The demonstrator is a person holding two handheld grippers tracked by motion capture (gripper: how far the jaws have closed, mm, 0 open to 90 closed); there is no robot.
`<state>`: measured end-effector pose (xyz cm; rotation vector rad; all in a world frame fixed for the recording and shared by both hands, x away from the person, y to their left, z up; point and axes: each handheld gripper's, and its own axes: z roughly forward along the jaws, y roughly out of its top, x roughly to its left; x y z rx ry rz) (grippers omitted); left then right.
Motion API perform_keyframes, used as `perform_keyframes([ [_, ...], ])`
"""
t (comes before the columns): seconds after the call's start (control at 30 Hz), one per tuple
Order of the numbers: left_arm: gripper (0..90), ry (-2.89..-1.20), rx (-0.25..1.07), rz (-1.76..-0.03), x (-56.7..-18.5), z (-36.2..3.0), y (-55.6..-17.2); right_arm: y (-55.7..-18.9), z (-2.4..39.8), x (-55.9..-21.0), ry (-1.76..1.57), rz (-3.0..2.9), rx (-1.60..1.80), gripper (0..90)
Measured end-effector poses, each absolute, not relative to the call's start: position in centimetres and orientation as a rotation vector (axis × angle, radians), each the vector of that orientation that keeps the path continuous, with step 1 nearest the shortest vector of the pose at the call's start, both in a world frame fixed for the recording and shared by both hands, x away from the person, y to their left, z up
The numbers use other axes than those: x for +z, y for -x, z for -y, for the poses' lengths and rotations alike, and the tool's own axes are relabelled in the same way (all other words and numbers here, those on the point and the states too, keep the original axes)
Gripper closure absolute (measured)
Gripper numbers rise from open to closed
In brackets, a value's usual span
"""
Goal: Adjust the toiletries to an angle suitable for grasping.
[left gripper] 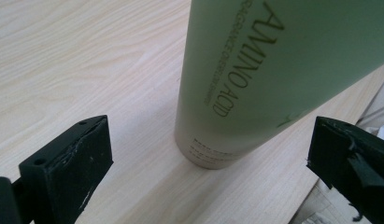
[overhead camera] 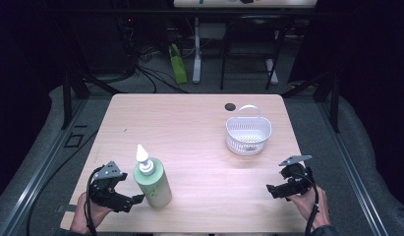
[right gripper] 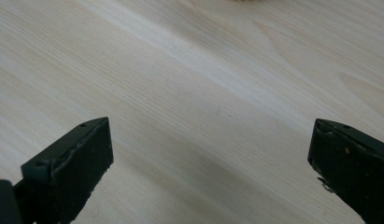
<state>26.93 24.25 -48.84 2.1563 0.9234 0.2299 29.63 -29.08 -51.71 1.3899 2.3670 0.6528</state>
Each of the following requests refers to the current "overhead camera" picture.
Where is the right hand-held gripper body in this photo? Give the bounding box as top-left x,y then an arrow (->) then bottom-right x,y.
278,154 -> 317,198

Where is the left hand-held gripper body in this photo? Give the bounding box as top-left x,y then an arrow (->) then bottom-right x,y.
88,160 -> 133,211

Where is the green lotion bottle white cap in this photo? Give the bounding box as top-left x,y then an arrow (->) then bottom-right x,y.
133,144 -> 173,209

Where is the white plastic basket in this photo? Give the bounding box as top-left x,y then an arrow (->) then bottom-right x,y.
224,104 -> 273,157

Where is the person's right hand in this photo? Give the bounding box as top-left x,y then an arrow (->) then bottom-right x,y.
286,186 -> 332,230

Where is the person's left hand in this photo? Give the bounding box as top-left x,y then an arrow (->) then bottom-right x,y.
70,192 -> 115,235

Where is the grey tape strip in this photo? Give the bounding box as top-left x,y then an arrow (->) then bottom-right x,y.
56,204 -> 80,214

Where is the green bottle under table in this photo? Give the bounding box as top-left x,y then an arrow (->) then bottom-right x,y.
168,42 -> 189,85

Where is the white desk leg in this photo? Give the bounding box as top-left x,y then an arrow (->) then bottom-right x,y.
192,17 -> 202,85

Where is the black chair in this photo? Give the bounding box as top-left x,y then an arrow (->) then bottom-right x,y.
219,14 -> 289,91

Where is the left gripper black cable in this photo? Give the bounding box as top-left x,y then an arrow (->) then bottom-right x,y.
85,165 -> 105,236

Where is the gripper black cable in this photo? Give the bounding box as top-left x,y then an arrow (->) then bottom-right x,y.
85,165 -> 105,236
301,173 -> 321,236

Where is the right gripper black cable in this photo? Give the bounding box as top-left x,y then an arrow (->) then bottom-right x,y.
301,173 -> 321,236

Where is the aluminium floor rail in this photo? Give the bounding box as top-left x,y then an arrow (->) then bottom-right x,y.
316,101 -> 390,236
0,97 -> 89,236

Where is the thin black floor cable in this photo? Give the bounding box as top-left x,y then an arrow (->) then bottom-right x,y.
25,129 -> 99,236

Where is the black metal frame stand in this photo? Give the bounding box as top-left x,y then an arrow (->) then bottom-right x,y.
281,70 -> 341,134
60,70 -> 122,131

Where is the bundle of black floor cables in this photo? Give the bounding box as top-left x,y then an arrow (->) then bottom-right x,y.
117,16 -> 191,94

